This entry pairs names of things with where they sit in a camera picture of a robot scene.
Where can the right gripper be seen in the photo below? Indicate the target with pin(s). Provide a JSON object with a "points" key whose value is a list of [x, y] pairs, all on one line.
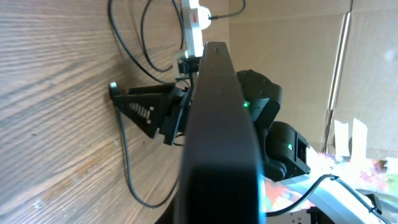
{"points": [[153, 107]]}

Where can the Samsung Galaxy smartphone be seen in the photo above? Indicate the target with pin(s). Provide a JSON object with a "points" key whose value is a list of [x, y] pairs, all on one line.
{"points": [[221, 174]]}

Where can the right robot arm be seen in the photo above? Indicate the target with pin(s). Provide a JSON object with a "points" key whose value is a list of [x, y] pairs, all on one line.
{"points": [[289, 180]]}

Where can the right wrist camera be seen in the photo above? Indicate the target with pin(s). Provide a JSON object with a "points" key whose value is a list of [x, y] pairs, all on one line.
{"points": [[184, 64]]}

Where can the white power strip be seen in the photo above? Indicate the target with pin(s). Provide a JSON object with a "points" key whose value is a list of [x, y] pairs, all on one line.
{"points": [[193, 37]]}

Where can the white charger plug adapter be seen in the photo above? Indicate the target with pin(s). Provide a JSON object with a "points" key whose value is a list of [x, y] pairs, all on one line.
{"points": [[200, 17]]}

